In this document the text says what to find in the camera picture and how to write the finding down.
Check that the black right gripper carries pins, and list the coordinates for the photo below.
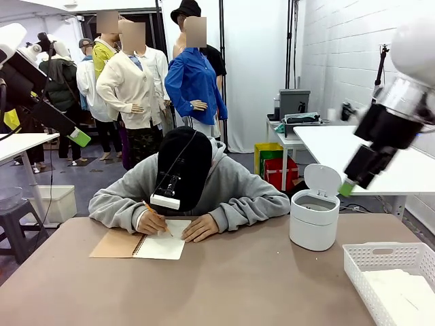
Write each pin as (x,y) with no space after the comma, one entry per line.
(387,129)

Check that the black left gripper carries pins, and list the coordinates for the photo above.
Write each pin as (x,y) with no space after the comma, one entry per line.
(51,117)

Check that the yellow pencil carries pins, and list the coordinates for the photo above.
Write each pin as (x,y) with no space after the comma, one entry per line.
(148,206)

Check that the brown spiral notebook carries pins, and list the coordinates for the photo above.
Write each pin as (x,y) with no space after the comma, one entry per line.
(163,249)

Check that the person's left forearm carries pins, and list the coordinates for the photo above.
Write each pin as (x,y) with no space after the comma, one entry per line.
(251,210)

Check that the person's right forearm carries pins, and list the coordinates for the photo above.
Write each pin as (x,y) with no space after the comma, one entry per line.
(112,210)

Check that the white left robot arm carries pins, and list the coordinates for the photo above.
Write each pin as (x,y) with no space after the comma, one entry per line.
(12,35)

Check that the person's right hand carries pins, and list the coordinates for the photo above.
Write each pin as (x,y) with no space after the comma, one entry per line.
(151,224)

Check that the person's left hand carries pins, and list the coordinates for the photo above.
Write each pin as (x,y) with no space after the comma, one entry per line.
(202,229)

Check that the large white table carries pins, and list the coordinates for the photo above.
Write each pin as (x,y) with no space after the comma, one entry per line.
(326,153)

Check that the white lidded trash bin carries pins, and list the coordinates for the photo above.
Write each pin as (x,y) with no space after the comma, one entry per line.
(312,227)

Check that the mannequin in white jacket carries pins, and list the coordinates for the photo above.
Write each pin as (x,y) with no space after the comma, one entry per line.
(88,85)

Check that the white table with slanted leg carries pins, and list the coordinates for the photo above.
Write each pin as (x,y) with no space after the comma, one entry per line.
(23,141)

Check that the mannequin in dark green jacket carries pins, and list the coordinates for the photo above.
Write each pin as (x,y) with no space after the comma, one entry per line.
(61,85)

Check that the white storage bin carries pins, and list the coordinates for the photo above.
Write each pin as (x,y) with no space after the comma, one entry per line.
(63,203)

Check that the white perforated plastic basket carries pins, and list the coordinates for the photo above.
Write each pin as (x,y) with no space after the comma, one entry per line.
(360,258)

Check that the mannequin in cream cardigan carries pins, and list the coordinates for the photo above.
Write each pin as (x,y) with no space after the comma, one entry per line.
(129,85)

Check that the red storage box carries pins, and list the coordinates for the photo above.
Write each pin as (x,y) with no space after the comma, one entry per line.
(275,176)

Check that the small white side table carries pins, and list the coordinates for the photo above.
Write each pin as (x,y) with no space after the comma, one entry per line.
(283,139)

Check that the green bag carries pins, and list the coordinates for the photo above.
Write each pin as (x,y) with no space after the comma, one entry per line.
(272,154)

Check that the grey tray with teal items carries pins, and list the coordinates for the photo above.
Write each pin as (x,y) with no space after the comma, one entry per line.
(300,119)

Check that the mannequin in yellow jacket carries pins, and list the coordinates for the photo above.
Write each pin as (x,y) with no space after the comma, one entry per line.
(100,56)

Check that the teal crumpled cloth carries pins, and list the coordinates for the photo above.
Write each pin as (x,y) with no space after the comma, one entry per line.
(279,128)

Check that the clear bowl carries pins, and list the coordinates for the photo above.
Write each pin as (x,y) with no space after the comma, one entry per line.
(10,197)

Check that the yellow bag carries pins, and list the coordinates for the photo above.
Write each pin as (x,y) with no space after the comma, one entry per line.
(261,149)

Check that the dark grey plastic stool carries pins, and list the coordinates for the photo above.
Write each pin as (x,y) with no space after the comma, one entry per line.
(17,217)

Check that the grey box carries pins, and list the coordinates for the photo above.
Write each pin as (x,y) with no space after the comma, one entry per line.
(294,102)

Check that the grey hooded sweatshirt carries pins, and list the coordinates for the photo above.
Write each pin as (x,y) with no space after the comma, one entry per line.
(238,183)

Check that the black cap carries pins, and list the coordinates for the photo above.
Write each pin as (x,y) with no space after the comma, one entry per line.
(193,163)

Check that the white paper stack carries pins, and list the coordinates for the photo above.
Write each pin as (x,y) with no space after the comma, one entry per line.
(401,292)

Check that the black light stand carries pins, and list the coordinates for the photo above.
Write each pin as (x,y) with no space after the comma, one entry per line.
(381,68)

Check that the mannequin in blue shirt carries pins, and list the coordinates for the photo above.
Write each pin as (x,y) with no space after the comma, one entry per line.
(193,81)

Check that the bare beige mannequin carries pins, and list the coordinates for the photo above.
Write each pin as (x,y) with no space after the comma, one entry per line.
(178,45)

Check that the black backdrop pole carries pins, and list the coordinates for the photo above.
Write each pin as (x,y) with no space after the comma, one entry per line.
(290,40)
(161,27)
(222,34)

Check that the mannequin in black t-shirt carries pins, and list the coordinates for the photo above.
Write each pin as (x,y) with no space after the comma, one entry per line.
(215,61)

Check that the black bucket hat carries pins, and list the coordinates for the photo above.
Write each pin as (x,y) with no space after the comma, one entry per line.
(187,10)

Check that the right wrist knob mount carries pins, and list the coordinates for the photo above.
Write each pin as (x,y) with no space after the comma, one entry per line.
(347,111)

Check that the wrist knob mount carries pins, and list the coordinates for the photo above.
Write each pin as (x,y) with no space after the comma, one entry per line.
(347,111)
(42,40)

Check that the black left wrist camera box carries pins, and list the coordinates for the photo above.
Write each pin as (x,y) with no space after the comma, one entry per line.
(30,73)

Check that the white head-mounted camera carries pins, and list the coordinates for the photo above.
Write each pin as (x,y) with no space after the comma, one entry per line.
(164,202)

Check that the left wrist knob mount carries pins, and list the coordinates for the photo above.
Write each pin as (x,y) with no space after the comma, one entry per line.
(42,40)

